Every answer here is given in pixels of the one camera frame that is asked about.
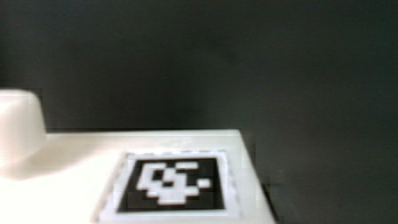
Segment white drawer box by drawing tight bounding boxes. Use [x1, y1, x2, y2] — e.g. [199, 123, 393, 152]
[0, 89, 277, 224]

